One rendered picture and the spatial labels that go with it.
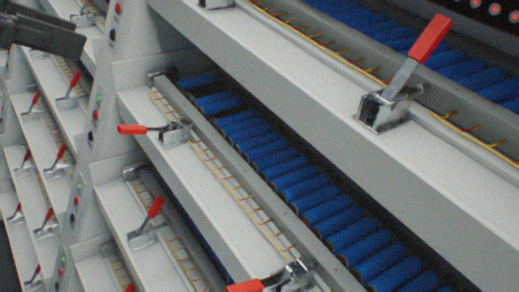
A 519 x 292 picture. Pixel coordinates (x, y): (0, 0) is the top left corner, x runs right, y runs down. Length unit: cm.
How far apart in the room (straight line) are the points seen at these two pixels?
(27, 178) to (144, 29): 84
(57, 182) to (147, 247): 46
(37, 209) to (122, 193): 56
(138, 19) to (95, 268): 49
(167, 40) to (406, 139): 47
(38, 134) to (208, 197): 83
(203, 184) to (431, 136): 28
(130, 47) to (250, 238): 36
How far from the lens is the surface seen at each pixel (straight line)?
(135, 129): 55
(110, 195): 78
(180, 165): 54
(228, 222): 47
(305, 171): 52
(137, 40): 68
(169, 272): 65
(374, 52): 40
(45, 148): 121
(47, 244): 121
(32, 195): 136
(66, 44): 51
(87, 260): 92
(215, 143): 54
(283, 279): 41
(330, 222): 46
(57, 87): 110
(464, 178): 31
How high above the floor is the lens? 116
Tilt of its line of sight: 25 degrees down
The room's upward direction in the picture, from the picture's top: 23 degrees clockwise
